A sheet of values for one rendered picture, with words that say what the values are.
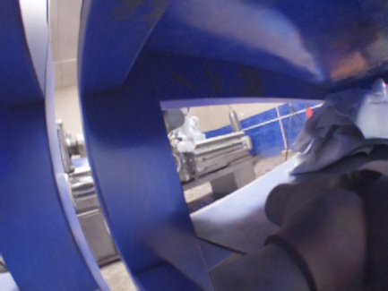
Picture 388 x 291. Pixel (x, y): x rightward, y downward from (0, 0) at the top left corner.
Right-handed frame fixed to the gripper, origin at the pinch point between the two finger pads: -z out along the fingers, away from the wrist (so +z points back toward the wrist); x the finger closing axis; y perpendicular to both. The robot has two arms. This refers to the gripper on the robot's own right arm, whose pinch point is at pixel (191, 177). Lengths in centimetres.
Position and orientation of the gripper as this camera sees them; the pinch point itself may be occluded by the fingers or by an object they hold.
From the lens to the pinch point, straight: 129.9
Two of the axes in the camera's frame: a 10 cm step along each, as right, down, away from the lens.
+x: -6.6, 0.0, 7.5
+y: -7.4, 1.8, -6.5
